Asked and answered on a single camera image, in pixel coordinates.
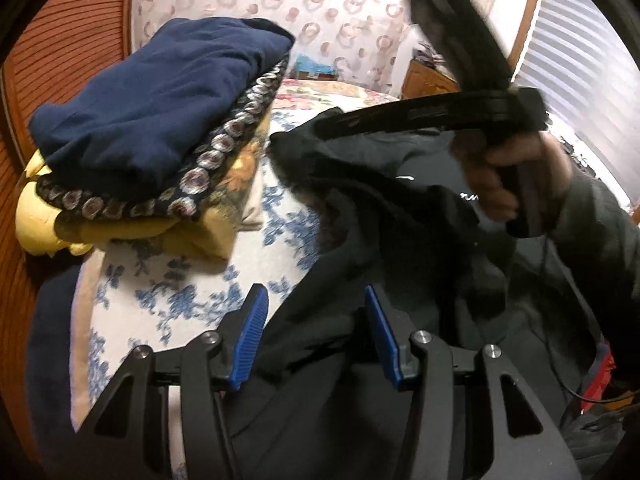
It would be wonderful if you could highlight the navy folded garment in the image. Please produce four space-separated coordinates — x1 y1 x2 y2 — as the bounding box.
30 17 297 187

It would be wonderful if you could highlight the wooden slatted headboard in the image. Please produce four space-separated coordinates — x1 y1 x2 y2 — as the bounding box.
0 0 138 441

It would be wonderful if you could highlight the white window blind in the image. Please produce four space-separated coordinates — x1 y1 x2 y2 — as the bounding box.
512 0 640 161

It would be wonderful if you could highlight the red bag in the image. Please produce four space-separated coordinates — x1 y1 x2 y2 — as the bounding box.
580 344 617 402

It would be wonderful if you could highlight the wooden dresser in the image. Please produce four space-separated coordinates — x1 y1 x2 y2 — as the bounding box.
400 57 462 102

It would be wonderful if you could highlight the turquoise fluffy item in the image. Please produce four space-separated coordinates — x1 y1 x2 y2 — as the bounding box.
292 54 337 79

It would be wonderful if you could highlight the black cable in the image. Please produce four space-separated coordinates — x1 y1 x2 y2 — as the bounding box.
542 240 636 406

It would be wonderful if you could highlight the patterned paper stack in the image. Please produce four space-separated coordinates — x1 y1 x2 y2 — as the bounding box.
411 39 452 69

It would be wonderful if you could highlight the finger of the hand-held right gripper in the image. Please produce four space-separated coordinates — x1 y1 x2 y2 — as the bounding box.
320 91 506 142
409 0 516 92

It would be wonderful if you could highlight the beige folded cloth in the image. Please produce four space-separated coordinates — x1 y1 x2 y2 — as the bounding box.
239 179 267 232

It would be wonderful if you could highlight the row of small bottles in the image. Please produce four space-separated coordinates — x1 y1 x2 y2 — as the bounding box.
550 130 640 221

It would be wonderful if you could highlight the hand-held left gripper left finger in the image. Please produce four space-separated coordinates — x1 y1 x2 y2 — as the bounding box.
65 283 271 480

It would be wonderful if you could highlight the black t-shirt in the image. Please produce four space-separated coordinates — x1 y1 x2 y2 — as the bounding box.
270 107 608 480

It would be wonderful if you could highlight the yellow patterned cloth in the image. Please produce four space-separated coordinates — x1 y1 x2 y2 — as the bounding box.
55 110 275 262

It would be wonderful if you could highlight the person's right hand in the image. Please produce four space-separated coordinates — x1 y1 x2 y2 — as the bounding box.
452 130 572 222

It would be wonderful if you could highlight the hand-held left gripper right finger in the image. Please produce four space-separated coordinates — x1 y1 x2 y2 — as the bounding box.
364 285 583 480

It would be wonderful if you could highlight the dark navy blanket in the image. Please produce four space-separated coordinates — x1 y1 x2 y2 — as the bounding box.
25 255 101 436

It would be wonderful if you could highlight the yellow plush toy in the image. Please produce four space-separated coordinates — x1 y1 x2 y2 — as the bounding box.
15 152 95 257

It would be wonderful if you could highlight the pink floral quilt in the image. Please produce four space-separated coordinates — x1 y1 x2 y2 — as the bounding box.
272 77 401 117

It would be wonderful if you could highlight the dark floral patterned garment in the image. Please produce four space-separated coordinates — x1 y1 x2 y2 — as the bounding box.
37 55 292 223

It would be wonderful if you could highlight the grey quilted cloth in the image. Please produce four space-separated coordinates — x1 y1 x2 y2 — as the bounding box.
559 404 640 480

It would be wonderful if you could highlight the wooden window frame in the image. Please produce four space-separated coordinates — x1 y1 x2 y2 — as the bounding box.
509 0 547 78

